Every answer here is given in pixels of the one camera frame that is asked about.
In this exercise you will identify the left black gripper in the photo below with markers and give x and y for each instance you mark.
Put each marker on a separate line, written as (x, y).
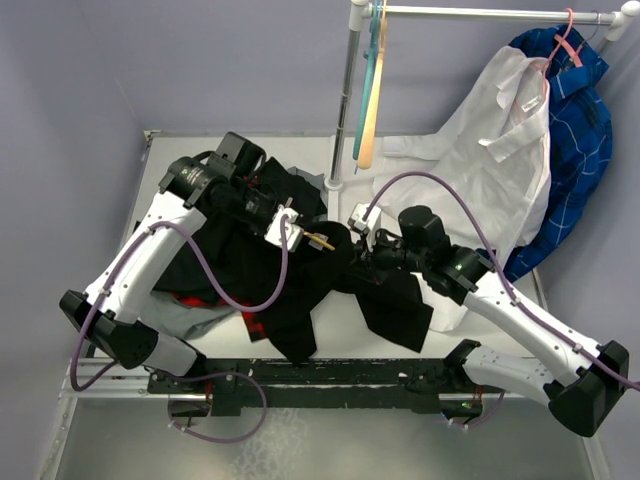
(274, 198)

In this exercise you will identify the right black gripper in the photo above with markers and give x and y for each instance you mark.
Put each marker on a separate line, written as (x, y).
(367, 261)

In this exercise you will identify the yellow plastic hanger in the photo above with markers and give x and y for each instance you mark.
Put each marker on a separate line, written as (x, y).
(319, 241)

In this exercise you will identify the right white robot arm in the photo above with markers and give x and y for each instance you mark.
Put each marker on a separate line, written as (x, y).
(578, 379)

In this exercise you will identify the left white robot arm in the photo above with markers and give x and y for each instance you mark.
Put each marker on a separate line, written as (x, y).
(107, 313)

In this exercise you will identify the beige wooden hanger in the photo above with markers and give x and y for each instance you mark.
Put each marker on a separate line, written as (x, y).
(372, 95)

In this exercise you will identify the red black plaid shirt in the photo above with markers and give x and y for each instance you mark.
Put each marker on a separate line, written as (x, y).
(254, 327)

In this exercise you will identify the grey shirt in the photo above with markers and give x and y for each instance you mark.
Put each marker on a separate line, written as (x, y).
(246, 266)

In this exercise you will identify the white shirt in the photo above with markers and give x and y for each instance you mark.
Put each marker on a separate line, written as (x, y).
(486, 172)

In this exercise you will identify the teal plastic hanger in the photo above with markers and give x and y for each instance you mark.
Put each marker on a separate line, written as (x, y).
(364, 90)

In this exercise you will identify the blue plaid shirt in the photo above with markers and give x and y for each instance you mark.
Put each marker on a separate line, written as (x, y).
(580, 151)

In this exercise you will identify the pink hanger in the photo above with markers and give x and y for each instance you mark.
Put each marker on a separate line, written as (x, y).
(564, 73)

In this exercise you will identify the metal clothes rack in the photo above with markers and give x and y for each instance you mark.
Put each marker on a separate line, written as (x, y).
(617, 22)

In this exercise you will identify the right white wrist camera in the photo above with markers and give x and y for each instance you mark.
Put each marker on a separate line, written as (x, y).
(365, 222)

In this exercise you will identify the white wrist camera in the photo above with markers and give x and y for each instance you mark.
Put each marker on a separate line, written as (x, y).
(365, 222)
(284, 231)

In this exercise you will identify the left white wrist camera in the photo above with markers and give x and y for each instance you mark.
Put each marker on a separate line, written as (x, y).
(284, 231)

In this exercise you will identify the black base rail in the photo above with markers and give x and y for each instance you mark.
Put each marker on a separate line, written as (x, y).
(425, 386)

